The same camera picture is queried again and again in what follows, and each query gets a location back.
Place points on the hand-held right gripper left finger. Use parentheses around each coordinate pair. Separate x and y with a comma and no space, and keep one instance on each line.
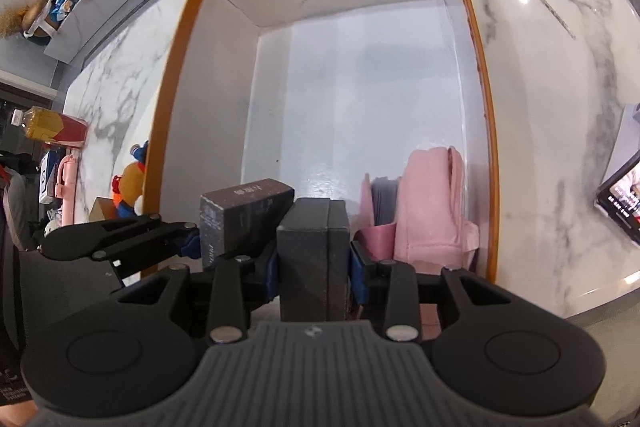
(270,274)

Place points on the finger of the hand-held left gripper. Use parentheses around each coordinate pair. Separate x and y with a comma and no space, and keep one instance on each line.
(191,243)

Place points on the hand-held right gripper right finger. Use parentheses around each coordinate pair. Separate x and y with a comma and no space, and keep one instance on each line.
(357,277)

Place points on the pink card wallet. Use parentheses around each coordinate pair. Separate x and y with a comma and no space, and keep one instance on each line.
(377,242)

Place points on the grey box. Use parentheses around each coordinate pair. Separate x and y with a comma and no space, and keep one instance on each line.
(310,257)

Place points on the dark printed box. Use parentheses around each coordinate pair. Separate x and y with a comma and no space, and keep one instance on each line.
(235,222)

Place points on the brown bear plush toy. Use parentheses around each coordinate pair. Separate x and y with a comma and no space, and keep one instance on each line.
(131,182)

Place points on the pink fabric pouch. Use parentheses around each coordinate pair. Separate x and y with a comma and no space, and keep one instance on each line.
(430,207)

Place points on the orange cardboard box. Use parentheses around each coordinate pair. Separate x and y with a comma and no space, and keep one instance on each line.
(350,82)

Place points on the brown box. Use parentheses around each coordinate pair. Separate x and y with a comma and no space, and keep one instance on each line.
(105,208)

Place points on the pink selfie stick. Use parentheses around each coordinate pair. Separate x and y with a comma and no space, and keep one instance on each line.
(67,187)

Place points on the white and blue box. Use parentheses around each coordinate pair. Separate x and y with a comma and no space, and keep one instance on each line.
(47,177)

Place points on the tea bottle red label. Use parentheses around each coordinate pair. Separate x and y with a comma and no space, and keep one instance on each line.
(50,124)

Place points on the dried flower bouquet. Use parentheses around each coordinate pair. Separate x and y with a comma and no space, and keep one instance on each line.
(12,22)

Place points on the blue snack packets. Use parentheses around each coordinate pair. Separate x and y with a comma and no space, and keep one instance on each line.
(62,2)

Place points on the smartphone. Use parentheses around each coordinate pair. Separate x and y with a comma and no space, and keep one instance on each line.
(622,202)

